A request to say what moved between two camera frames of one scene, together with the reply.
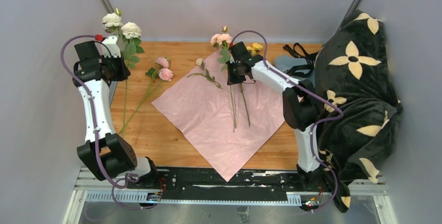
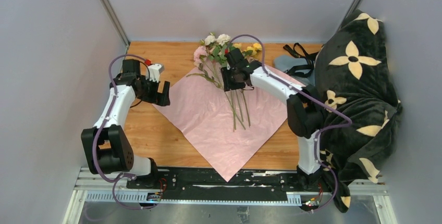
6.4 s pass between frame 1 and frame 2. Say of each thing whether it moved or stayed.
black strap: stayed
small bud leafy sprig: stayed
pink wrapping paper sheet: stayed
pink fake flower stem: moved
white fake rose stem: moved
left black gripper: moved
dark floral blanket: stayed
